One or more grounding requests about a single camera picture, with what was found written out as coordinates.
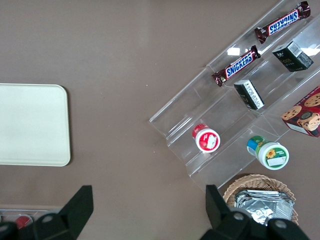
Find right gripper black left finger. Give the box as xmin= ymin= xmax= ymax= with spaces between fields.
xmin=32 ymin=185 xmax=94 ymax=240

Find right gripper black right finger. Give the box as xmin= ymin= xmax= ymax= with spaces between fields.
xmin=199 ymin=184 xmax=266 ymax=240

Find light wicker basket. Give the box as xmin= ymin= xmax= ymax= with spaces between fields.
xmin=222 ymin=173 xmax=300 ymax=226

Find cream rectangular tray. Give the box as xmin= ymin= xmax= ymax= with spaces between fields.
xmin=0 ymin=83 xmax=71 ymax=167

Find silver foil packets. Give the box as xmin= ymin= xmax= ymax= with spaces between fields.
xmin=233 ymin=189 xmax=296 ymax=227

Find clear acrylic bottle rack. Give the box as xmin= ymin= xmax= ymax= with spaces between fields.
xmin=0 ymin=208 xmax=61 ymax=226

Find red cola bottle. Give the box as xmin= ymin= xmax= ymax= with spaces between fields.
xmin=14 ymin=216 xmax=33 ymax=230

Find red lidded jar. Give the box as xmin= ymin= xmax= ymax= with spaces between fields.
xmin=191 ymin=123 xmax=221 ymax=153

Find green lidded jar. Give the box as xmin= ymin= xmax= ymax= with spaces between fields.
xmin=246 ymin=135 xmax=291 ymax=171

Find clear acrylic stepped shelf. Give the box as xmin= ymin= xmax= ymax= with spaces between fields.
xmin=149 ymin=0 xmax=320 ymax=193

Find small dark green box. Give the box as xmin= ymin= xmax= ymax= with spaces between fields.
xmin=233 ymin=79 xmax=265 ymax=111
xmin=271 ymin=40 xmax=315 ymax=73

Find red chocolate chip cookie box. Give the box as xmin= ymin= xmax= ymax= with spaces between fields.
xmin=281 ymin=86 xmax=320 ymax=139

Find Snickers chocolate bar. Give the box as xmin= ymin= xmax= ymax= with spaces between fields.
xmin=211 ymin=45 xmax=262 ymax=88
xmin=254 ymin=1 xmax=312 ymax=45

